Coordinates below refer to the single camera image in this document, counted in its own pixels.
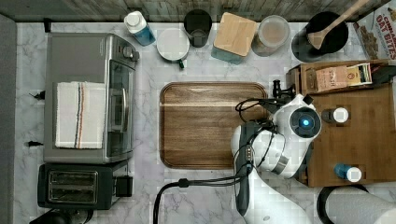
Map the black drawer handle bar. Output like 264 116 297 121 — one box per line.
273 79 296 99

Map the wooden drawer cabinet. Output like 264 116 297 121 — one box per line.
285 59 396 188

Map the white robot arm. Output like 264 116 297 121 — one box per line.
231 94 321 224

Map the wooden cutting board tray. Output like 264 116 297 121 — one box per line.
160 82 267 169

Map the teal canister wooden lid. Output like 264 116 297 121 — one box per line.
211 12 257 64

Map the black cup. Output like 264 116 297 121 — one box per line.
183 9 212 48

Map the stainless steel toaster oven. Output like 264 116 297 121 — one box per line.
44 33 139 164

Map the blue bottle white cap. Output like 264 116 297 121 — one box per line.
124 11 155 46

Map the clear lidded jar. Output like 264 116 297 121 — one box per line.
251 15 290 57

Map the striped white dish towel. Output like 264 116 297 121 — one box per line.
55 81 106 149

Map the black utensil holder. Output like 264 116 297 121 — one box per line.
290 11 349 63

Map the brown tea box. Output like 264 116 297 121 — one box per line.
316 65 347 91

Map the wooden spatula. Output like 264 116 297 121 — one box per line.
307 0 370 49

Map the dark spice shaker white cap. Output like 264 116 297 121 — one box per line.
321 107 349 123

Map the black slot toaster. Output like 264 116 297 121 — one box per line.
37 161 133 210

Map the blue spice shaker white cap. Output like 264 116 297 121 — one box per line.
333 163 362 183

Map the yellow tea box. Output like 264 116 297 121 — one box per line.
346 63 372 86

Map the oat bites cereal box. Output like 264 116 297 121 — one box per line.
354 0 396 60

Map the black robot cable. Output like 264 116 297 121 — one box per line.
152 98 281 224

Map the white mug green handle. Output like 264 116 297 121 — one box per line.
157 28 190 69

